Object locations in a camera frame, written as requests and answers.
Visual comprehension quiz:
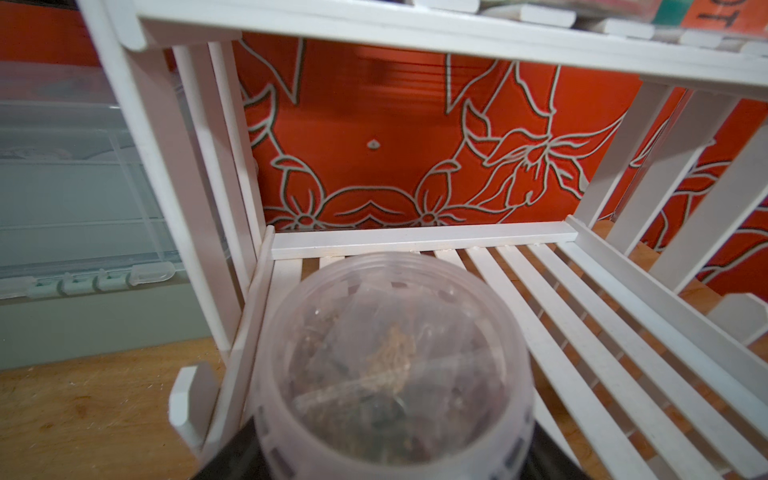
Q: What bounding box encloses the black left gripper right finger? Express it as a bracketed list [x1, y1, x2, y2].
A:
[519, 422, 591, 480]

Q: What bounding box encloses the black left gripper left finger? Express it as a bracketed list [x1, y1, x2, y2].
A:
[192, 419, 270, 480]

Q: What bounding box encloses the white slatted two-tier shelf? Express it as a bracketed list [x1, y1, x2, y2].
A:
[78, 1, 767, 479]

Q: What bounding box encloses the small clear cup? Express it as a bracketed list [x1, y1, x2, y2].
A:
[252, 252, 535, 479]

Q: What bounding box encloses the seed jar radish lid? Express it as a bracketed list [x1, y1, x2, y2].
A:
[653, 0, 767, 38]

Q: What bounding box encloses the green plastic storage box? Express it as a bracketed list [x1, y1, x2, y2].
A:
[1, 61, 210, 369]

